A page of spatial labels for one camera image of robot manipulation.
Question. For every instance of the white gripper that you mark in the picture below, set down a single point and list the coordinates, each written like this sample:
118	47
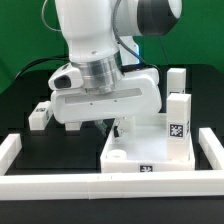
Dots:
136	94

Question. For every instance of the white desk tabletop tray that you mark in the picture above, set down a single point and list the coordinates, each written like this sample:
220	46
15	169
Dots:
141	148

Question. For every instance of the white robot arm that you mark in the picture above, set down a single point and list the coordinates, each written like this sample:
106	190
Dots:
95	84

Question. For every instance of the white U-shaped fence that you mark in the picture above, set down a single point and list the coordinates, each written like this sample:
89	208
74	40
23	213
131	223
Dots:
100	186

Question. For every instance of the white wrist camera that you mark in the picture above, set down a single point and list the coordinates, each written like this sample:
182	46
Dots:
66	77

